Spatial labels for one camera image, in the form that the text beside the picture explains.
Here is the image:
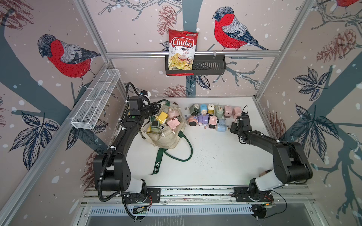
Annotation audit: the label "white speckled sharpener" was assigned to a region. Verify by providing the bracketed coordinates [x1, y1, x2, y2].
[159, 124, 173, 137]

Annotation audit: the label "black wall basket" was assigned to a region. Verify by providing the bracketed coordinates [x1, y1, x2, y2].
[165, 55, 226, 76]

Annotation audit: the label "pink square sharpener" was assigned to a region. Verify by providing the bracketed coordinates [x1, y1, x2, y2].
[232, 106, 243, 119]

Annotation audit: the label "white wire mesh basket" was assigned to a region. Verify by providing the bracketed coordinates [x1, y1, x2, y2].
[71, 69, 120, 130]

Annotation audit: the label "grey blue sharpener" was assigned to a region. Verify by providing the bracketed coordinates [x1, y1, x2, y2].
[216, 119, 228, 132]

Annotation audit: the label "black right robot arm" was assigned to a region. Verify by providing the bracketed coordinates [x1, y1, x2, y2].
[230, 113, 313, 201]

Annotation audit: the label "green sharpener in bag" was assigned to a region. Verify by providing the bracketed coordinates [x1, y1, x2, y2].
[150, 120, 160, 134]

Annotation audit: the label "pink face sharpener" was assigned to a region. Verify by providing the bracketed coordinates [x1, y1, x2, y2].
[187, 115, 199, 127]

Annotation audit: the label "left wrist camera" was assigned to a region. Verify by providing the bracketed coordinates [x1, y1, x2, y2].
[140, 90, 151, 98]

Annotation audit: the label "red cassava chips bag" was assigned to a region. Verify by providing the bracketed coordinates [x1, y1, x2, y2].
[166, 30, 198, 76]

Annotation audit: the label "purple sharpener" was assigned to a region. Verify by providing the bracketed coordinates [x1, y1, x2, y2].
[198, 115, 209, 128]

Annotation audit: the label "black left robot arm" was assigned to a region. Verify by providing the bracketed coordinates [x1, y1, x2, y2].
[93, 82, 161, 202]

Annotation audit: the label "pink sharpener in bag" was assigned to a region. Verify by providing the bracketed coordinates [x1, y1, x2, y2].
[166, 118, 180, 131]

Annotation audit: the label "canvas tote bag green handles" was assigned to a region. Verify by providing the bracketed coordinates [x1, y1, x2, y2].
[140, 99, 193, 175]

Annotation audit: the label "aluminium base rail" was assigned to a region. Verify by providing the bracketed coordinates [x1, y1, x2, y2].
[82, 185, 315, 218]

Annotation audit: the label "pale green sharpener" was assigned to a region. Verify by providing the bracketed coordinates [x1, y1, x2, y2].
[215, 104, 224, 119]

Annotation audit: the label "bright yellow sharpener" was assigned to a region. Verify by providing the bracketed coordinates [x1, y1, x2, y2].
[156, 111, 168, 125]

